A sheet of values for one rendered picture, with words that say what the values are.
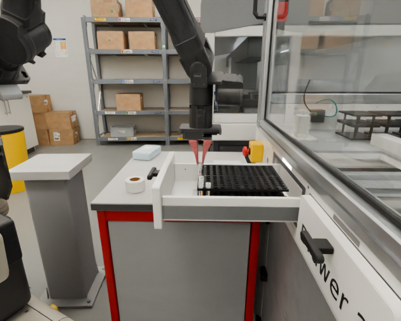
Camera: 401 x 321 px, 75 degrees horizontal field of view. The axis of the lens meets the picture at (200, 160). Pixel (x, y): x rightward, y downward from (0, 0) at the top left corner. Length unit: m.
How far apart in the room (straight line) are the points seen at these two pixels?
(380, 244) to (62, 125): 4.94
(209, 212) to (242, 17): 1.10
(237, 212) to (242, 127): 0.94
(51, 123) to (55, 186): 3.82
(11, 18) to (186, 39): 0.35
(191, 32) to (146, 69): 4.43
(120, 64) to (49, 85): 1.33
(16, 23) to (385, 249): 0.72
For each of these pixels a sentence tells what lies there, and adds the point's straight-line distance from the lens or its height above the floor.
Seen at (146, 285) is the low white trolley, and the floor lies 0.41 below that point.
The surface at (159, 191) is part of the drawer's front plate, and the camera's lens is 0.59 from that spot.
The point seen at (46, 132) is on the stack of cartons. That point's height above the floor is 0.23.
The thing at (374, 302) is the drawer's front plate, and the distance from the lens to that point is 0.40.
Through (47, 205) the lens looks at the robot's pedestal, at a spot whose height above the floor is 0.58.
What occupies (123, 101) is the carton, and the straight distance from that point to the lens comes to 4.65.
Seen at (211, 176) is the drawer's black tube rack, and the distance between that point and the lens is 0.71.
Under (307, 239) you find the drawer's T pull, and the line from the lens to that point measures 0.47.
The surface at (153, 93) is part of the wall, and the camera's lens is 4.98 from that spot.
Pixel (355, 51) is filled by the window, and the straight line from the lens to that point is 0.51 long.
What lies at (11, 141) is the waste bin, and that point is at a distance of 3.17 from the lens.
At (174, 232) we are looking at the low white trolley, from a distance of 0.95.
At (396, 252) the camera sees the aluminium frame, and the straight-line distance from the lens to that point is 0.38.
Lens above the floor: 1.16
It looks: 18 degrees down
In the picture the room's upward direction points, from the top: straight up
